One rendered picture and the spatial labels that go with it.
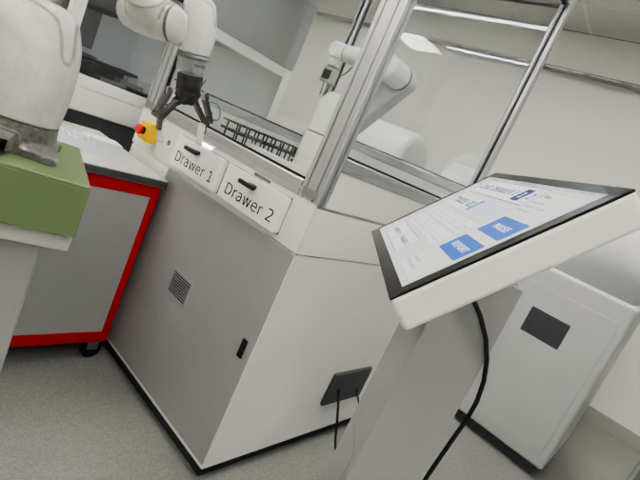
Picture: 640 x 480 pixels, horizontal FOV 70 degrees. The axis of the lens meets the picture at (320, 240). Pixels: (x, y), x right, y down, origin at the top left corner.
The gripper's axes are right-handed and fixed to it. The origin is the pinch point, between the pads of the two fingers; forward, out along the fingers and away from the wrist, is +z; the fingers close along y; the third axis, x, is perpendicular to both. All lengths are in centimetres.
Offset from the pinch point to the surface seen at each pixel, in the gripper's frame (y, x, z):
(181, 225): 5.6, -0.1, 29.9
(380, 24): 22, -47, -46
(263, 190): 9.2, -32.9, 4.4
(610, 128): 355, -32, -46
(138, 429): -13, -24, 93
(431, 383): -11, -107, 10
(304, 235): 10, -52, 10
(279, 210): 8.7, -41.8, 6.6
